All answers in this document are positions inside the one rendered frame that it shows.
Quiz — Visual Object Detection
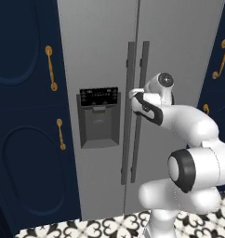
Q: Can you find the navy cupboard door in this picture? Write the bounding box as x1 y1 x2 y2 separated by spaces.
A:
196 0 225 116
185 98 225 193
0 0 70 112
0 104 83 237

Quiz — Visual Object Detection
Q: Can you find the dark grey fridge door handle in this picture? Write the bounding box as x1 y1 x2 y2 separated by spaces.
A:
130 40 151 184
120 41 137 186

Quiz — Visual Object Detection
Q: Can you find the grey fridge door with dispenser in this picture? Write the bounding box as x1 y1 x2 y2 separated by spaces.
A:
56 0 140 221

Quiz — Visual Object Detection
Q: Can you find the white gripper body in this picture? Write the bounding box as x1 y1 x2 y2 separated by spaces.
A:
128 87 146 116

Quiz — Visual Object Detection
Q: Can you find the gold cupboard handle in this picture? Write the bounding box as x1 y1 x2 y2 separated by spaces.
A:
211 38 225 81
202 103 211 116
56 118 67 152
44 45 59 92

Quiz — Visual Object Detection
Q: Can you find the plain grey fridge door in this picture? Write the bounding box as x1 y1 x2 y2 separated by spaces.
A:
124 0 225 216

